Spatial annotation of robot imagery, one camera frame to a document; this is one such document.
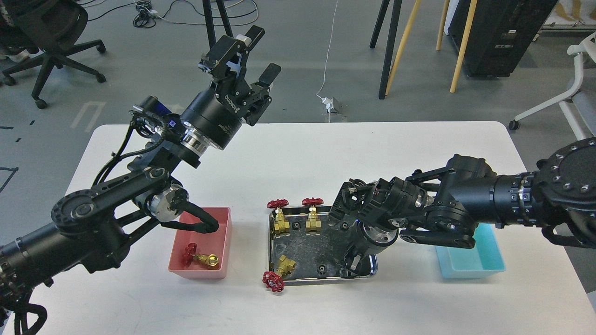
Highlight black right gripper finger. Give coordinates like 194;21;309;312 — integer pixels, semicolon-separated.
340;251;361;278

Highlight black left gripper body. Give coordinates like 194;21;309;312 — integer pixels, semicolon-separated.
181;79;271;150

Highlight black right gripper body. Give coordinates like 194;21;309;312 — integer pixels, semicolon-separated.
341;219;398;275

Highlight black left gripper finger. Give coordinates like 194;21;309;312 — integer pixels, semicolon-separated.
251;64;282;94
199;26;265;94

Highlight brass valve red wheel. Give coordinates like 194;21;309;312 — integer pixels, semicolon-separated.
182;242;219;269

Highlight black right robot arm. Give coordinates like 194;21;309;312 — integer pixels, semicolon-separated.
328;138;596;274

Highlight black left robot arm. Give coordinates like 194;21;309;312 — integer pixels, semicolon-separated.
1;26;281;335

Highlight brass valve upright middle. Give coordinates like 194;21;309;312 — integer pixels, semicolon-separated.
302;197;324;235

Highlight brass valve far left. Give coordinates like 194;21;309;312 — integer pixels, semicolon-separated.
267;199;290;237

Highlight brass valve bottom left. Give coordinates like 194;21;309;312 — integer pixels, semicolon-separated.
262;255;297;292

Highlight light blue plastic box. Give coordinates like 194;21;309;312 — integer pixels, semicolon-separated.
435;223;506;279

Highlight pink plastic box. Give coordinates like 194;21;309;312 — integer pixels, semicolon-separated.
168;207;232;280

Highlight silver metal tray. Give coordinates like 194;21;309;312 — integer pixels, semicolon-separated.
268;205;378;286

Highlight black tripod stand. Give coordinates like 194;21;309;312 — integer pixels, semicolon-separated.
202;0;233;49

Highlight wooden and black easel legs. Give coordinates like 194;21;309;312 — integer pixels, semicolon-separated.
370;0;479;100

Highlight black office chair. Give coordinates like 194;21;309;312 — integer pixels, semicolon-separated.
1;0;106;109

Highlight black cabinet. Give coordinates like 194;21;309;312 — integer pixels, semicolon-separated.
463;0;557;78

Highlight white charger with cable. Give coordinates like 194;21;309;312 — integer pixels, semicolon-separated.
316;0;339;122

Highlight black cables on floor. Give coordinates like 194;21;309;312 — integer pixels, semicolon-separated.
77;0;259;28

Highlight white chair frame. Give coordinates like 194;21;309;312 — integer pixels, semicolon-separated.
508;32;596;140

